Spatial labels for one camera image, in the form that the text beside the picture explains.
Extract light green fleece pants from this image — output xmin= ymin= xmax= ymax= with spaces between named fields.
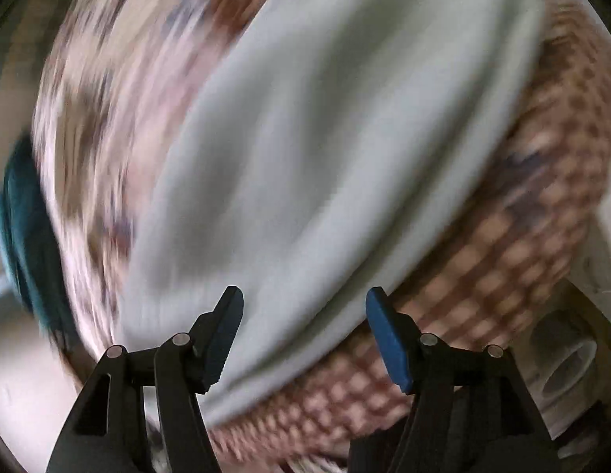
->
xmin=118 ymin=0 xmax=544 ymax=427

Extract white plastic roll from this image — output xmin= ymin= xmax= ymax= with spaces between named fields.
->
xmin=523 ymin=309 xmax=603 ymax=439

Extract folded dark teal duvet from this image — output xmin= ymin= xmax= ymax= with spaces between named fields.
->
xmin=0 ymin=134 xmax=81 ymax=351

